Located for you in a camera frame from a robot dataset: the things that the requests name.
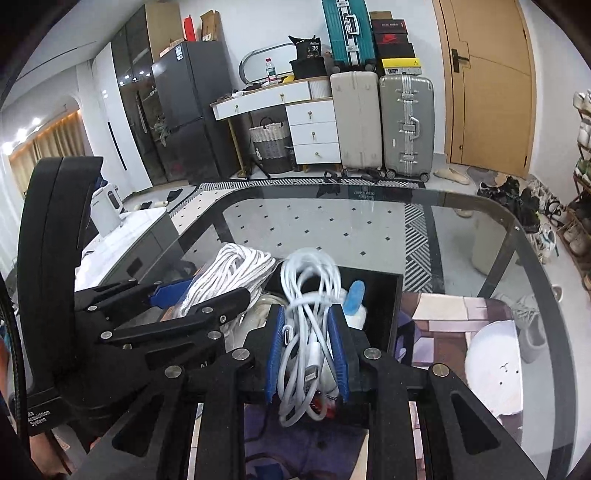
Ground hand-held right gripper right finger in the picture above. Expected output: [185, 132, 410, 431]
[328, 305, 546, 480]

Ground white plush with blue part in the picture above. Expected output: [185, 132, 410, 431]
[342, 279, 370, 330]

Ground wooden door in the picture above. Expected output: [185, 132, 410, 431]
[431, 0, 536, 166]

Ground plain black shoebox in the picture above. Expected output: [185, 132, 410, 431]
[376, 44, 416, 59]

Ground person's left hand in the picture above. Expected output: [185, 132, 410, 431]
[28, 431, 70, 480]

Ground wooden shoe rack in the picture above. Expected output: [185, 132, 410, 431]
[563, 138, 591, 259]

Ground dark grey refrigerator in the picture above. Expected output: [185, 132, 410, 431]
[151, 41, 241, 183]

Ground black cardboard box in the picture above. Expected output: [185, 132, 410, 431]
[171, 263, 402, 370]

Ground white desk with drawers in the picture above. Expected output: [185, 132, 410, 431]
[211, 79, 342, 169]

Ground white charging cable bundle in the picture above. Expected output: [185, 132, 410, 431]
[277, 248, 345, 428]

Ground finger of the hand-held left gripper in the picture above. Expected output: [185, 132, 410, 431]
[99, 288, 253, 352]
[76, 280, 195, 320]

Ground beige curtain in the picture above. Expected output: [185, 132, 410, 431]
[9, 111, 88, 190]

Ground beige suitcase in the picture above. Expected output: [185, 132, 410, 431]
[329, 71, 384, 172]

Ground grey sneaker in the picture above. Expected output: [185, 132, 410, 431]
[505, 293, 548, 365]

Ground teal suitcase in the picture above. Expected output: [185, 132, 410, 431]
[322, 0, 377, 71]

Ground white braided rope bundle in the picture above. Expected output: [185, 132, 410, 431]
[178, 244, 278, 324]

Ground tall cardboard box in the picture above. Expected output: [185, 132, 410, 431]
[199, 10, 221, 42]

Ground black cable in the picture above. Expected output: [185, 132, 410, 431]
[0, 272, 25, 425]

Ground silver suitcase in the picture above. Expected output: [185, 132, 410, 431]
[379, 74, 435, 182]

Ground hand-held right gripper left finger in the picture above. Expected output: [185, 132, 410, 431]
[81, 302, 287, 480]

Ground heap of dark shoes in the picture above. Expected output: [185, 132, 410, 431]
[475, 173, 564, 264]

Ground grey side cabinet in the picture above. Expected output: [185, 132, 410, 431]
[76, 206, 185, 289]

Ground black paper bag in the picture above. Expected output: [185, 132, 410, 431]
[289, 34, 329, 62]

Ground woven laundry basket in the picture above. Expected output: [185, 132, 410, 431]
[249, 117, 291, 174]

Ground black storage box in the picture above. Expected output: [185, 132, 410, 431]
[290, 58, 329, 79]

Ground oval mirror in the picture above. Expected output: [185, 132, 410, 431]
[239, 42, 305, 86]

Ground white electric kettle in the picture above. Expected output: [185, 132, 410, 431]
[92, 182, 124, 232]

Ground tall glass door cabinet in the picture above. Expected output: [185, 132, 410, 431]
[111, 4, 183, 185]

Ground black tripod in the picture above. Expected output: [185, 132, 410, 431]
[240, 154, 272, 182]

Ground black and white patterned rug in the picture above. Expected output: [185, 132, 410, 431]
[168, 180, 446, 296]

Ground rows of assorted shoes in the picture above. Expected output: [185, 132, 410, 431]
[566, 91, 591, 259]

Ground beige slippers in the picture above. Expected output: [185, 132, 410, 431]
[434, 167, 472, 185]

